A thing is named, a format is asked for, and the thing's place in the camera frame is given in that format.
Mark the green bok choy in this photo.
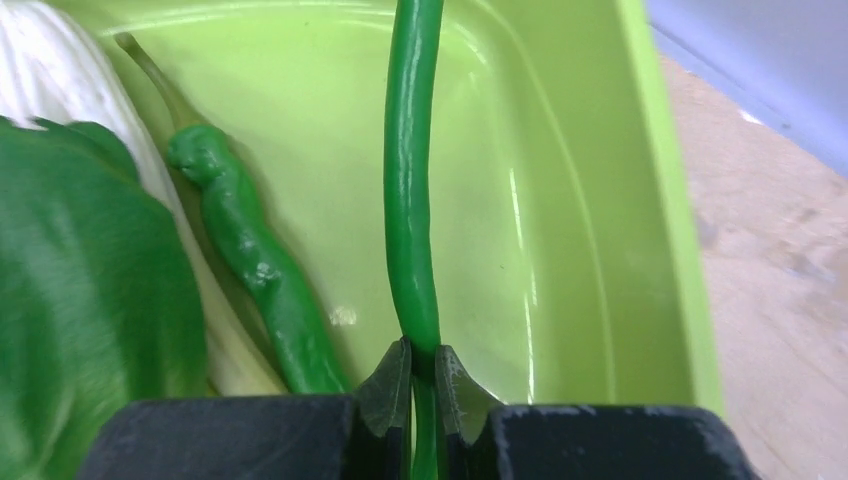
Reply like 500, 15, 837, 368
1, 119, 207, 479

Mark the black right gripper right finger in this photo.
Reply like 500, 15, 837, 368
435, 345, 759, 479

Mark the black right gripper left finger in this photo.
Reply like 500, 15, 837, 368
76, 337, 412, 479

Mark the green plastic tray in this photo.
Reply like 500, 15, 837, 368
61, 1, 723, 412

